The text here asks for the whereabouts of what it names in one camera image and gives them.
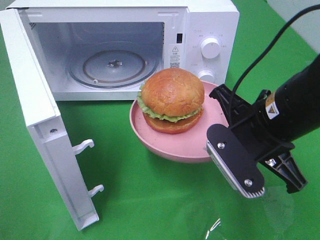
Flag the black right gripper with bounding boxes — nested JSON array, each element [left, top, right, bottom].
[[209, 84, 308, 194]]

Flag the pink plate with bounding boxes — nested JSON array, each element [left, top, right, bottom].
[[129, 81, 229, 164]]

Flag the burger with lettuce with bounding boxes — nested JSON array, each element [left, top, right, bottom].
[[137, 68, 205, 134]]

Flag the white microwave door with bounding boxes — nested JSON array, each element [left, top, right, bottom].
[[0, 8, 104, 231]]

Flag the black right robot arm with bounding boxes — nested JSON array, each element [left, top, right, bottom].
[[206, 58, 320, 199]]

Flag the lower white microwave knob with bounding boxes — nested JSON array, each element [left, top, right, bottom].
[[197, 70, 217, 83]]

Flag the white microwave knob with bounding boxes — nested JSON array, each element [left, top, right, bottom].
[[200, 37, 221, 59], [197, 70, 217, 83]]

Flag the upper white microwave knob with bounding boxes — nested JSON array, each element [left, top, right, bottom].
[[200, 37, 221, 59]]

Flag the white partition panels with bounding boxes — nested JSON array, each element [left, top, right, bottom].
[[266, 0, 320, 53]]

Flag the green table mat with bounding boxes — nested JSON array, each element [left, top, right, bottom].
[[0, 0, 320, 240]]

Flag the glass microwave turntable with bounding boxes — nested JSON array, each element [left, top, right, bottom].
[[68, 41, 163, 89]]

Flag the white microwave oven body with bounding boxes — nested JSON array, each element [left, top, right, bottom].
[[5, 0, 240, 101]]

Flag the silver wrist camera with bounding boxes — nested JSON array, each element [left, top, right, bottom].
[[206, 124, 265, 199]]

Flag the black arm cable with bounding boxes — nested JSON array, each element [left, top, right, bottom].
[[232, 3, 320, 95]]

